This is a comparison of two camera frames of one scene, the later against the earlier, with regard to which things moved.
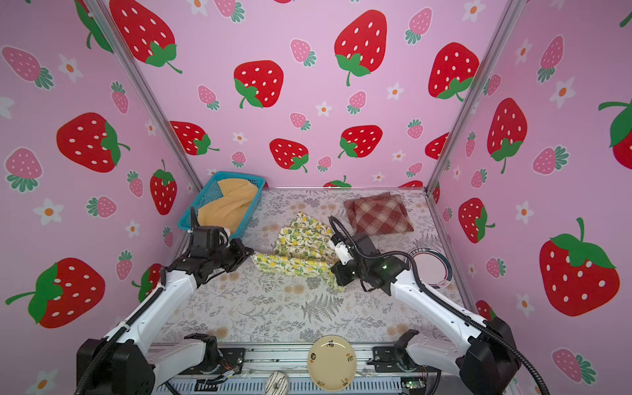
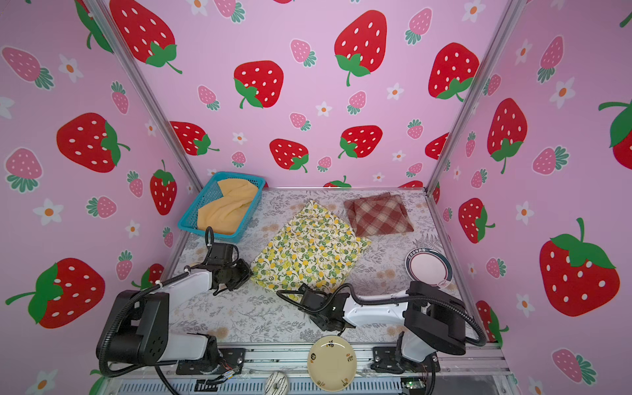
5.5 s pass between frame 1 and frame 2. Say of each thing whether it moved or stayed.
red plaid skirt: stayed
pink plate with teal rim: stayed
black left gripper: moved
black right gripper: moved
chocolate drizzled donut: stayed
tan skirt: stayed
